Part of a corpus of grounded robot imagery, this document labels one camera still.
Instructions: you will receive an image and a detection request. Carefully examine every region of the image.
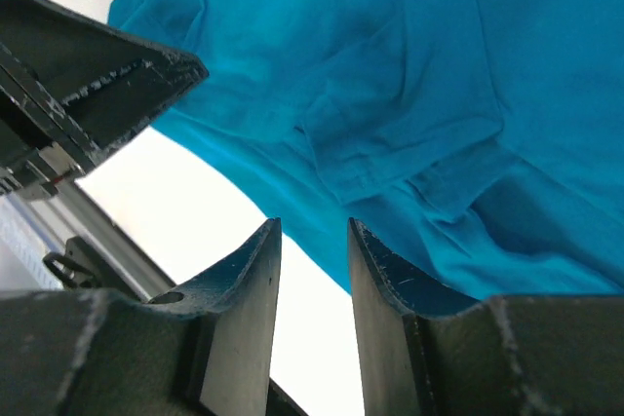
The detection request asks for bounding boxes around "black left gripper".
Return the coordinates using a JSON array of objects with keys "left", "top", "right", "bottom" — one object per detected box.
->
[{"left": 1, "top": 0, "right": 209, "bottom": 200}]

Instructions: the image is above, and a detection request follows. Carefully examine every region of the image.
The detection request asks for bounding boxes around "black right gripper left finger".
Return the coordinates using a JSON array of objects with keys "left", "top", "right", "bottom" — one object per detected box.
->
[{"left": 1, "top": 219, "right": 282, "bottom": 415}]

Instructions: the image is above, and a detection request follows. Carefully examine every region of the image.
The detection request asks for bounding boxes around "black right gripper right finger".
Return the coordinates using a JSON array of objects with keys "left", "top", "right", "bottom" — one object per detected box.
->
[{"left": 348, "top": 220, "right": 623, "bottom": 415}]

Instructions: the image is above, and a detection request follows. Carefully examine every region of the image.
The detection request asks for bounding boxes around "bright blue t-shirt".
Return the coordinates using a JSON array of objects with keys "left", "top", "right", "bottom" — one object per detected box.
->
[{"left": 108, "top": 0, "right": 623, "bottom": 299}]

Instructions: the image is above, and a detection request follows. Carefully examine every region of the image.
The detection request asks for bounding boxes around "aluminium frame rail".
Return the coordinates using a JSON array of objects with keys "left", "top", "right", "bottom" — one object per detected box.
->
[{"left": 1, "top": 183, "right": 176, "bottom": 300}]

